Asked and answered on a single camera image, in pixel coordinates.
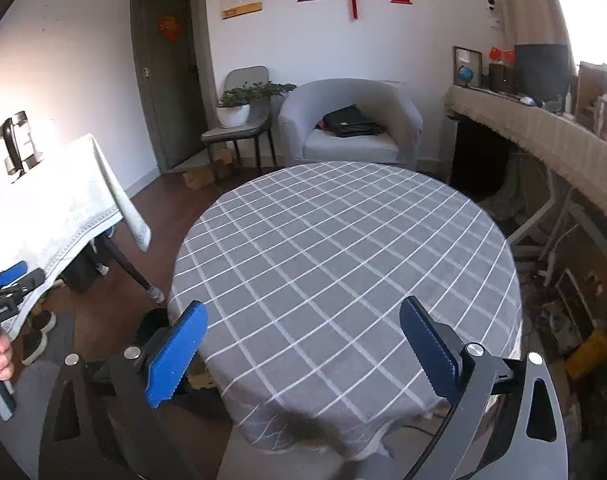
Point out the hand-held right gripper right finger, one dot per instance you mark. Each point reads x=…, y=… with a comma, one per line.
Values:
x=428, y=355

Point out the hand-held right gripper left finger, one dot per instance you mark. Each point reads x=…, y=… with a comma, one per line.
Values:
x=176, y=355

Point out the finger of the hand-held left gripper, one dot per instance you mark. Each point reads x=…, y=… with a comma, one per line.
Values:
x=176, y=355
x=13, y=287

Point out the black shoes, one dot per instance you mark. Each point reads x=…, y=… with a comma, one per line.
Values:
x=35, y=337

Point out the side table with white cloth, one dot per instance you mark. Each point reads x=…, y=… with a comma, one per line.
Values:
x=53, y=210

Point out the black table leg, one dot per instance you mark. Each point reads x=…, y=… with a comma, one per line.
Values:
x=133, y=270

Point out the round table with checked tablecloth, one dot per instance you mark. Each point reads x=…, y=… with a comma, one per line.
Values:
x=343, y=285

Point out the yellow container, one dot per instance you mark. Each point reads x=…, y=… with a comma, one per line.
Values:
x=588, y=355

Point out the cardboard box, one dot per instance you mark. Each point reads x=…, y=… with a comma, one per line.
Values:
x=203, y=175

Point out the black cabinet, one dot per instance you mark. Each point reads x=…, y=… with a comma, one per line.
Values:
x=481, y=155

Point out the grey armchair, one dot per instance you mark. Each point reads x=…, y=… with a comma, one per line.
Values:
x=353, y=130

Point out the black bag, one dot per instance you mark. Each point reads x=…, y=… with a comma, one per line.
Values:
x=351, y=122

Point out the grey door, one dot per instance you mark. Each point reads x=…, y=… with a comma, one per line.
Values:
x=168, y=95

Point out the desk with beige cloth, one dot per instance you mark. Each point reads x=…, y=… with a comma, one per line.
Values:
x=533, y=130

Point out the potted plant in white pot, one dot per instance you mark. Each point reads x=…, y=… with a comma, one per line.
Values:
x=233, y=110

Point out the grey chair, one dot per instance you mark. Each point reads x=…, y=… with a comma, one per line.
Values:
x=243, y=110

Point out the small blue globe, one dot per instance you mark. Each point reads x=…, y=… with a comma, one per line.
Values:
x=466, y=75

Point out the framed picture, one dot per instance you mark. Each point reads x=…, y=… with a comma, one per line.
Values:
x=476, y=60

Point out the red door ornament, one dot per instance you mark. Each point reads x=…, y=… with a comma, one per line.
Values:
x=168, y=29

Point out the black monitor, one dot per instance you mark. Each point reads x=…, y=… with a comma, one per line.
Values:
x=543, y=70

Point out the beige curtain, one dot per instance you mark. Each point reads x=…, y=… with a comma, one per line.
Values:
x=528, y=0

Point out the white desk frame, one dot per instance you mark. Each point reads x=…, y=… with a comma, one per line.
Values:
x=548, y=230

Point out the white security camera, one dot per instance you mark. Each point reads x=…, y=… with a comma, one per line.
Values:
x=494, y=10

